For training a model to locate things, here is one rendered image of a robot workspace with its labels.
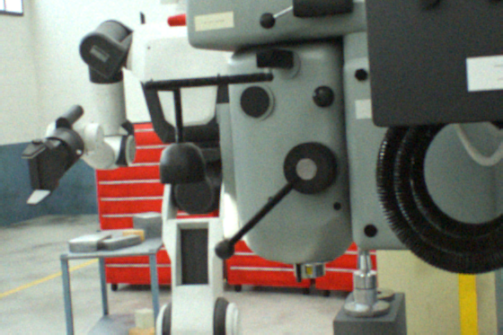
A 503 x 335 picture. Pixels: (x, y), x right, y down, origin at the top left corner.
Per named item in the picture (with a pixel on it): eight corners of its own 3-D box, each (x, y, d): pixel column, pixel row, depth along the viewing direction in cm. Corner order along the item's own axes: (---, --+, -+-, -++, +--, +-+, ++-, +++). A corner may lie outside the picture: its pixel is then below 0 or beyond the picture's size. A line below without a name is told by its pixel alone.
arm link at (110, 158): (68, 160, 191) (92, 175, 210) (108, 162, 190) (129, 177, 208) (74, 118, 193) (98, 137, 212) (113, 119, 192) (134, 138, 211)
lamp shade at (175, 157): (165, 180, 124) (163, 142, 124) (210, 178, 123) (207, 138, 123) (154, 185, 117) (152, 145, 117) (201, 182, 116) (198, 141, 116)
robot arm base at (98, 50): (93, 54, 210) (100, 14, 205) (138, 66, 210) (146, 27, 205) (74, 70, 196) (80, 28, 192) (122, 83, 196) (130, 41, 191)
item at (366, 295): (357, 301, 157) (356, 274, 157) (380, 302, 156) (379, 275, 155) (352, 307, 153) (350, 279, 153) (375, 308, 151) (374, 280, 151)
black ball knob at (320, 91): (310, 109, 103) (308, 86, 103) (316, 108, 106) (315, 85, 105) (331, 107, 102) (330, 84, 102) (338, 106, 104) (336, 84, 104)
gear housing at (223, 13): (183, 49, 110) (178, -22, 110) (249, 55, 133) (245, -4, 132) (419, 25, 97) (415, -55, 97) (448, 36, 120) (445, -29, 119)
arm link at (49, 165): (23, 195, 166) (45, 173, 177) (66, 197, 164) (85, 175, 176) (16, 139, 161) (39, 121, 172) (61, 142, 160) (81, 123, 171)
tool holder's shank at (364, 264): (358, 270, 156) (355, 215, 155) (374, 270, 155) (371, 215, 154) (355, 274, 153) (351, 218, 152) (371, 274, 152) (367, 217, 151)
